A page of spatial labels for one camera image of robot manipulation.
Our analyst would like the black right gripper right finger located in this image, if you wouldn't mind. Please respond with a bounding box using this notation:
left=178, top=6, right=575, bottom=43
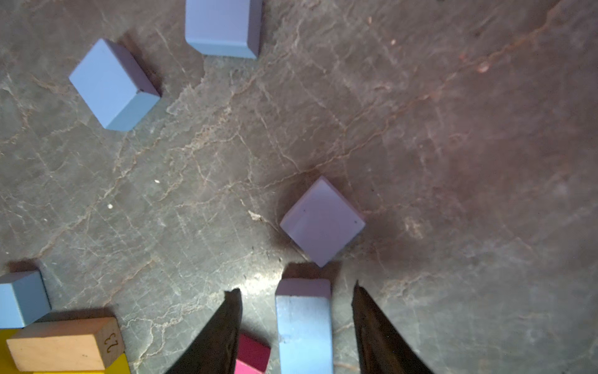
left=352, top=284, right=432, bottom=374

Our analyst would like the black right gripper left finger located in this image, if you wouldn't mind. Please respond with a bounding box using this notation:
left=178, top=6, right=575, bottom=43
left=167, top=288, right=243, bottom=373

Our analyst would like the light blue block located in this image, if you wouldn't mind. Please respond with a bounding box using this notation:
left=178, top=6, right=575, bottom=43
left=275, top=278, right=333, bottom=373

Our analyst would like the light blue small cube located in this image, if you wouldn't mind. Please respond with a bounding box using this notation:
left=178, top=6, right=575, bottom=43
left=280, top=176, right=365, bottom=267

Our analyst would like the magenta block front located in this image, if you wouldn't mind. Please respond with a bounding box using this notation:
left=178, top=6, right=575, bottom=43
left=234, top=334, right=271, bottom=374

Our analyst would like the tan wood block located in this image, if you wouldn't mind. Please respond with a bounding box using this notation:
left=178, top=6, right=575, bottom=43
left=7, top=317, right=125, bottom=372

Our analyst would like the yellow block beside green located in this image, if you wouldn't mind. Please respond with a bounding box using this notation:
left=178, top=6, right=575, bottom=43
left=1, top=329, right=131, bottom=374

